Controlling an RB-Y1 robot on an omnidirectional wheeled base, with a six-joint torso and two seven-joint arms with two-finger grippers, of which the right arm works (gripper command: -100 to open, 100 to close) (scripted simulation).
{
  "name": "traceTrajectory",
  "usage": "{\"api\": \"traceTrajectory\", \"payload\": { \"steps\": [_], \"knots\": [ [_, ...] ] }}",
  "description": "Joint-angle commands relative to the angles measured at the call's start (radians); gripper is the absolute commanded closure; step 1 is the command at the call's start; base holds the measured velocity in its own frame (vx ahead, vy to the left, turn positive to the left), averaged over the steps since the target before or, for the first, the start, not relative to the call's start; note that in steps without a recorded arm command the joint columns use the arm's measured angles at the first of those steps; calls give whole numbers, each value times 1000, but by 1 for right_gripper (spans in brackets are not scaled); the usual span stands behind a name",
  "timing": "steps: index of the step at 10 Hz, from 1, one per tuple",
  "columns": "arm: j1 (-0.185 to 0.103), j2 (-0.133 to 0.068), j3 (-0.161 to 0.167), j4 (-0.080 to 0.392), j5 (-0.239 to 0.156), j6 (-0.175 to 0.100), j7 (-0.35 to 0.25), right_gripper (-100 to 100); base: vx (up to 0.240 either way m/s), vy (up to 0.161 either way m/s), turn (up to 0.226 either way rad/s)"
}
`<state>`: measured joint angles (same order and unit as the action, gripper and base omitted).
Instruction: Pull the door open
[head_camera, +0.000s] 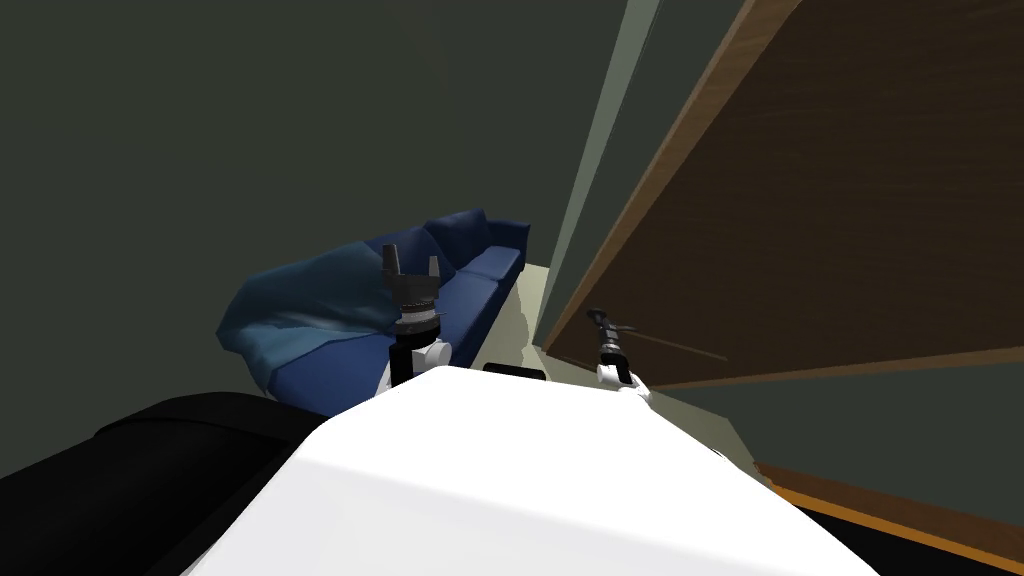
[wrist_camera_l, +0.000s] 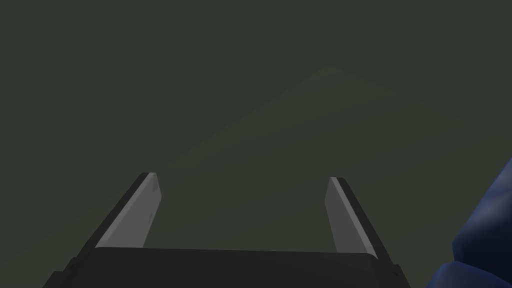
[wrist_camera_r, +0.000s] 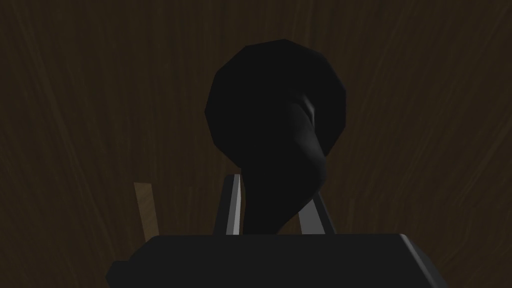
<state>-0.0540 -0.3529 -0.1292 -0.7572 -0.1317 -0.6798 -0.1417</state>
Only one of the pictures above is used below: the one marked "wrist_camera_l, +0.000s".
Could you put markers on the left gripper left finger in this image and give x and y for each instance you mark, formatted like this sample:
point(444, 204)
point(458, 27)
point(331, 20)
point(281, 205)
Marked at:
point(132, 218)

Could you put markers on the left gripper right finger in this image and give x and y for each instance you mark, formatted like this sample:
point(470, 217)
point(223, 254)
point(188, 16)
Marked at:
point(347, 224)

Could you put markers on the dark blue rounded shape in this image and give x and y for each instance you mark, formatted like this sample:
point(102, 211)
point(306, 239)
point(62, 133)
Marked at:
point(486, 240)

